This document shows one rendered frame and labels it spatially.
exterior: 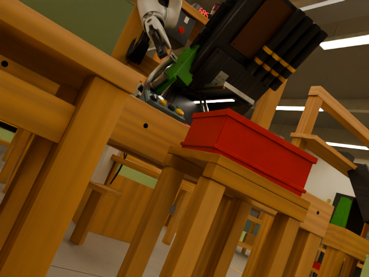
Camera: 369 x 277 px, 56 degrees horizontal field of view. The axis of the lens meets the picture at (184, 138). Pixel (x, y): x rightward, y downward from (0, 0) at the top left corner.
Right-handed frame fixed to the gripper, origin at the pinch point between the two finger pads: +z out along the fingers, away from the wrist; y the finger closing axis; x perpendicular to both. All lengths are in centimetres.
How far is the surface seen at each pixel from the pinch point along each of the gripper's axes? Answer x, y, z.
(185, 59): -3.8, 20.0, -14.4
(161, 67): 7.8, 23.4, -21.0
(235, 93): -16.3, 28.3, 6.4
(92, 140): 8, -34, 55
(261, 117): -23, 102, -31
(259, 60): -30.0, 30.6, -5.8
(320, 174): -137, 1010, -375
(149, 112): 10.2, 2.5, 20.0
